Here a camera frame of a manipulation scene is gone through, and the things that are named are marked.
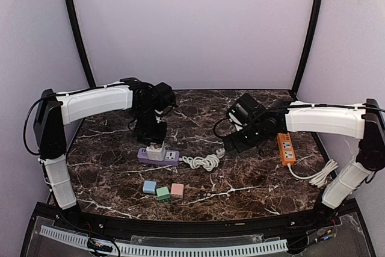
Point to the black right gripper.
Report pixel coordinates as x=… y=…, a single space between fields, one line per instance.
x=240 y=146

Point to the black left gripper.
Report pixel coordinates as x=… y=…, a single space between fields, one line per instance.
x=158 y=138

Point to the white cube power socket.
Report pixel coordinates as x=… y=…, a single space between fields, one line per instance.
x=156 y=152

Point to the purple power strip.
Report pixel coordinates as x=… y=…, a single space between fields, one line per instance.
x=171 y=158

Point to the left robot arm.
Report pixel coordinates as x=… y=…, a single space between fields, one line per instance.
x=55 y=111

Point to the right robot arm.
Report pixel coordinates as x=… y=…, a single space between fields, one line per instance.
x=361 y=124

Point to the light blue charger plug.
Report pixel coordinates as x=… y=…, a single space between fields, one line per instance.
x=149 y=187

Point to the green charger plug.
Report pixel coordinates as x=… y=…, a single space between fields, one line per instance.
x=163 y=194

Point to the pink charger plug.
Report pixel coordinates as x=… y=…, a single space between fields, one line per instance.
x=177 y=190

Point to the orange power strip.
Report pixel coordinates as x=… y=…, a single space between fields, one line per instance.
x=286 y=149

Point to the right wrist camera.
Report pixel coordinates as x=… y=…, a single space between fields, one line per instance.
x=244 y=110

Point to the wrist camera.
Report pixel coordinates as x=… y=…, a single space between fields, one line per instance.
x=163 y=96
x=244 y=110

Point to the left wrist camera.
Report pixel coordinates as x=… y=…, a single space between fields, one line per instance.
x=163 y=96

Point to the white slotted cable duct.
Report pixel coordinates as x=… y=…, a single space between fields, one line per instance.
x=249 y=245

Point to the black frame post left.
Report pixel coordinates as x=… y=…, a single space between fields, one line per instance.
x=77 y=36

